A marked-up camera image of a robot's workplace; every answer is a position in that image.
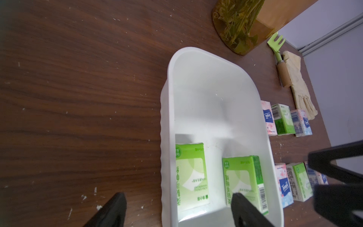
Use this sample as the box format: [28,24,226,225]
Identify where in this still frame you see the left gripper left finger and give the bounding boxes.
[84,193,127,227]

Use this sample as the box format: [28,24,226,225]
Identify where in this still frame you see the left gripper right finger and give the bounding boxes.
[231,193,273,227]

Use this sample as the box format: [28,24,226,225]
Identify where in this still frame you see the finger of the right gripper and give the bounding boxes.
[308,141,363,183]

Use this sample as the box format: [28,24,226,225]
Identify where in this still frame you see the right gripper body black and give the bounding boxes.
[313,184,363,227]

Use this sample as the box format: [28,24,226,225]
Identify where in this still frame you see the pink blue tissue pack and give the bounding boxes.
[291,109,313,137]

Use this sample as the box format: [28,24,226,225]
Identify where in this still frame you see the narrow green tissue pack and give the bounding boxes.
[222,156,268,215]

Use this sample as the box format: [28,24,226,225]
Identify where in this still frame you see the pink tempo tissue pack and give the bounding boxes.
[261,100,278,137]

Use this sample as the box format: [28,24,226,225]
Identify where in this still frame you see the white storage box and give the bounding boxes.
[160,47,284,227]

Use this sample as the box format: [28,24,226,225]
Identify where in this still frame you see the beige garden glove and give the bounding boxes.
[282,51,318,120]

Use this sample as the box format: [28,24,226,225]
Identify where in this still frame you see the green hand rake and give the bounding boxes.
[267,32,292,88]

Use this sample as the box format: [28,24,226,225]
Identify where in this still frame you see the amber vase with plants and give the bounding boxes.
[211,0,316,55]

